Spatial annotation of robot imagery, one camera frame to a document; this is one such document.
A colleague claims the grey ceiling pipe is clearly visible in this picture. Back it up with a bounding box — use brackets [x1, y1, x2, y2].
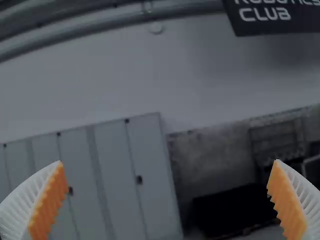
[0, 0, 223, 28]
[0, 9, 227, 63]

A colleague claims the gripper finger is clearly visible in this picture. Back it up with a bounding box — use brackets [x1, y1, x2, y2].
[0, 160, 70, 240]
[266, 159, 320, 240]

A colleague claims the round ceiling detector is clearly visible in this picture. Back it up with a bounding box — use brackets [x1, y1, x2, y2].
[149, 23, 166, 35]

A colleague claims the black crate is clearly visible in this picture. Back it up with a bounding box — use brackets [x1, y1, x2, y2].
[191, 183, 280, 236]

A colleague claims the grey cupboard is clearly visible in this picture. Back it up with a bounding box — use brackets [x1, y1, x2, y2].
[0, 111, 185, 240]

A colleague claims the metal frame trolley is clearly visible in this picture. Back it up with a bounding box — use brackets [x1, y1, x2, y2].
[301, 154, 320, 181]

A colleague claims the black sign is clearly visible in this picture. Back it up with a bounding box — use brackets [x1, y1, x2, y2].
[222, 0, 320, 38]

